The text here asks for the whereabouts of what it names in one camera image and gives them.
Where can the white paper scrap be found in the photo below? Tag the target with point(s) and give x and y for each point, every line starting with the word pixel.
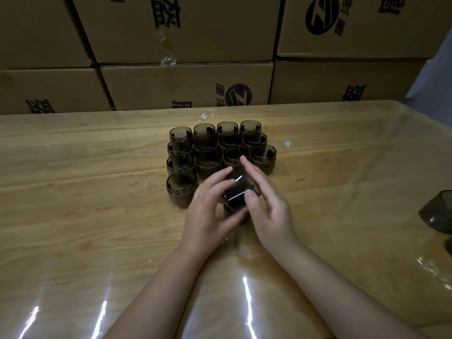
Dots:
pixel 204 116

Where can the person's right forearm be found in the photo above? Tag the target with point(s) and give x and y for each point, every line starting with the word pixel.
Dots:
pixel 346 300

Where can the smoky tinted glass cup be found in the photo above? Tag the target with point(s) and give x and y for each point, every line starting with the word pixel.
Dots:
pixel 205 141
pixel 204 128
pixel 263 151
pixel 180 131
pixel 234 153
pixel 179 146
pixel 254 137
pixel 250 124
pixel 209 156
pixel 180 160
pixel 182 180
pixel 229 139
pixel 227 125
pixel 234 197

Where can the person's left forearm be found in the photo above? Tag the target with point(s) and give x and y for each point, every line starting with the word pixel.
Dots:
pixel 155 300

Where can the cluster of smoky glass cups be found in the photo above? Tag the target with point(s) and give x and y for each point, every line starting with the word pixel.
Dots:
pixel 438 211

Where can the stack of brown cardboard boxes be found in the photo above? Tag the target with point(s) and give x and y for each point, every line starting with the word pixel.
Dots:
pixel 187 84

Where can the person's left hand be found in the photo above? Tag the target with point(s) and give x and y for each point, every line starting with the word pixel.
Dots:
pixel 201 225

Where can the person's right hand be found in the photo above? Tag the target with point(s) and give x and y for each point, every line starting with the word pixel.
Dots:
pixel 279 229

